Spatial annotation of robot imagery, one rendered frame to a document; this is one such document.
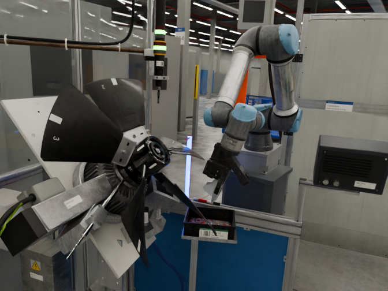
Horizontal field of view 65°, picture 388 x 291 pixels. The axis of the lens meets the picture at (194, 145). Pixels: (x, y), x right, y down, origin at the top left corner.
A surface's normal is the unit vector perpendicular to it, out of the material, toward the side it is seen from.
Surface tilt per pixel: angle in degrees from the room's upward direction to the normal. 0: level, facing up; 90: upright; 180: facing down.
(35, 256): 90
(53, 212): 50
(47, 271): 90
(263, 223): 90
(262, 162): 90
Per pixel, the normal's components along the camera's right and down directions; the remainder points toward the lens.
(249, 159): -0.57, 0.16
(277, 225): -0.34, 0.20
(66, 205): 0.75, -0.53
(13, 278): 0.94, 0.12
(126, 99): 0.29, -0.49
